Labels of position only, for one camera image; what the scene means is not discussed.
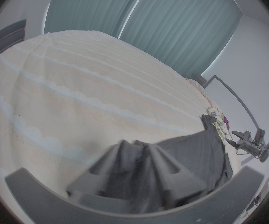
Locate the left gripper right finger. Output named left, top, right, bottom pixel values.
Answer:
left=146, top=145, right=207, bottom=204

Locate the bed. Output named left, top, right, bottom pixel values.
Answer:
left=0, top=29, right=261, bottom=195

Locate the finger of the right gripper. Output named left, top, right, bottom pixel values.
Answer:
left=231, top=130, right=245, bottom=139
left=226, top=137, right=240, bottom=147

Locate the cream pillow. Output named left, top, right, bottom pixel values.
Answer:
left=186, top=78, right=209, bottom=98

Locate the white printed garment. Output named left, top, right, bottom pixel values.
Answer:
left=207, top=106, right=230, bottom=146

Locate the blue-green curtain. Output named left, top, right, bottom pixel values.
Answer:
left=45, top=0, right=149, bottom=40
left=119, top=0, right=243, bottom=78

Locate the grey bedside table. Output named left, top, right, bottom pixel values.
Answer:
left=182, top=72, right=207, bottom=84

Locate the black T-shirt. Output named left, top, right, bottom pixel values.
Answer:
left=119, top=114, right=234, bottom=215

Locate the black chest of drawers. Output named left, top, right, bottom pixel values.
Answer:
left=0, top=19, right=27, bottom=66

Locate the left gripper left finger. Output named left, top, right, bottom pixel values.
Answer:
left=66, top=141, right=132, bottom=205

